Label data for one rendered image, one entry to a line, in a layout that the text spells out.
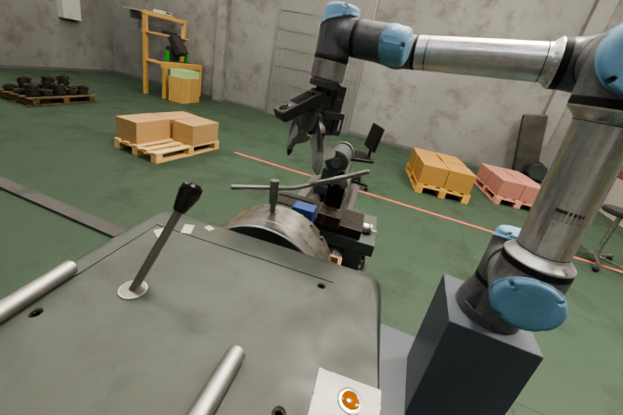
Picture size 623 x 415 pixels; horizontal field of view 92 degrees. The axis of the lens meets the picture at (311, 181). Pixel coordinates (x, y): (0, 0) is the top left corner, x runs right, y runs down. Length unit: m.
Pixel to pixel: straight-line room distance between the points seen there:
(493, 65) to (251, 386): 0.69
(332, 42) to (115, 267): 0.56
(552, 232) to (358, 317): 0.36
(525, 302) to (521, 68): 0.44
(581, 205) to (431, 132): 7.57
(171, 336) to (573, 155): 0.64
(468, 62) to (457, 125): 7.45
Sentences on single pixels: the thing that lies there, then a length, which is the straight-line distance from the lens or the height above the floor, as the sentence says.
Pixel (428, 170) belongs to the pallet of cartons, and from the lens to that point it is 5.08.
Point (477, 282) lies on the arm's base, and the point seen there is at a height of 1.18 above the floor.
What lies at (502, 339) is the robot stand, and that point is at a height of 1.10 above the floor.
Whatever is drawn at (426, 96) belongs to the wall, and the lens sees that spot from 8.08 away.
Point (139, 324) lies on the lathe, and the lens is 0.46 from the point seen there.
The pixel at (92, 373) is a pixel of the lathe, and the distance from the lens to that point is 0.43.
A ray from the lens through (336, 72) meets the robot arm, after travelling 0.68.
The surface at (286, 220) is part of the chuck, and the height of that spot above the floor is 1.24.
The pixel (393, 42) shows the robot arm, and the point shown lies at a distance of 0.64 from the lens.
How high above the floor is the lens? 1.59
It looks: 21 degrees down
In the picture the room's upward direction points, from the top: 12 degrees clockwise
